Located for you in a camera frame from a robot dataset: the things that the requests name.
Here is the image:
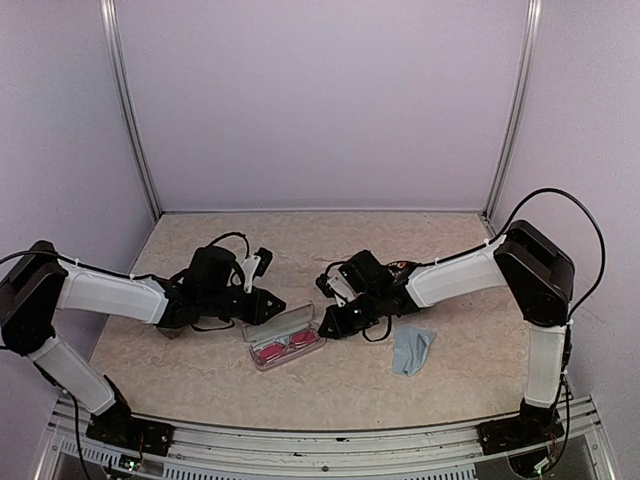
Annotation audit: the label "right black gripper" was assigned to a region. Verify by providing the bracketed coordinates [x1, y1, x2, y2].
[317, 289, 383, 341]

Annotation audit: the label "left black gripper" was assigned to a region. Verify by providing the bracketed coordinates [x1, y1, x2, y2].
[201, 286, 286, 326]

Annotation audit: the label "red lens sunglasses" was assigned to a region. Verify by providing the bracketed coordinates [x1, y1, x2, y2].
[251, 328, 323, 369]

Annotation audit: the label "pink glasses case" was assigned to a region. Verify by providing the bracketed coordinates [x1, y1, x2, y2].
[242, 301, 326, 372]

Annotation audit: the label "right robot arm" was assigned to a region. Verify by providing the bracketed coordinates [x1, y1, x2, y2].
[316, 220, 575, 455]

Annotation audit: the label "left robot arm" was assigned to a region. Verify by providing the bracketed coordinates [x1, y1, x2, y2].
[1, 241, 286, 455]

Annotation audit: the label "small blue cleaning cloth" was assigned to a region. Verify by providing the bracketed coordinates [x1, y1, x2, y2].
[392, 325, 437, 377]

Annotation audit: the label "red floral plate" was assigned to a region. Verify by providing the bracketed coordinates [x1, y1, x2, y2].
[385, 260, 419, 280]

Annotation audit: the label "grey glasses case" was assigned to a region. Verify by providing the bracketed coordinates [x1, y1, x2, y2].
[156, 326, 185, 340]

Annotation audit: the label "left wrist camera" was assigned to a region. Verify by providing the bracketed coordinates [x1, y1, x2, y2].
[241, 247, 273, 293]

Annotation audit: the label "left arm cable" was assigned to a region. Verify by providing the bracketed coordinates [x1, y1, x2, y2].
[0, 231, 251, 281]

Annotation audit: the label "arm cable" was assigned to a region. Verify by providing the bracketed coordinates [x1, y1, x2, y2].
[319, 187, 606, 344]
[0, 231, 251, 281]

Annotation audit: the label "front aluminium rail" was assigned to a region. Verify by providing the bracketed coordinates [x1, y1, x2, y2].
[33, 397, 620, 479]

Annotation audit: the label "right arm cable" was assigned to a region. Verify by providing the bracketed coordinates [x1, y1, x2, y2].
[319, 187, 606, 344]

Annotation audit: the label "left aluminium frame post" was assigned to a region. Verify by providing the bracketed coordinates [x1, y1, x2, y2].
[99, 0, 163, 223]

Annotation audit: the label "aluminium frame post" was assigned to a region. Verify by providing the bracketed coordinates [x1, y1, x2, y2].
[99, 0, 163, 223]
[483, 0, 543, 221]

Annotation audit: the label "right aluminium frame post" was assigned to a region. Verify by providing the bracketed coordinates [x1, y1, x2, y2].
[483, 0, 543, 221]

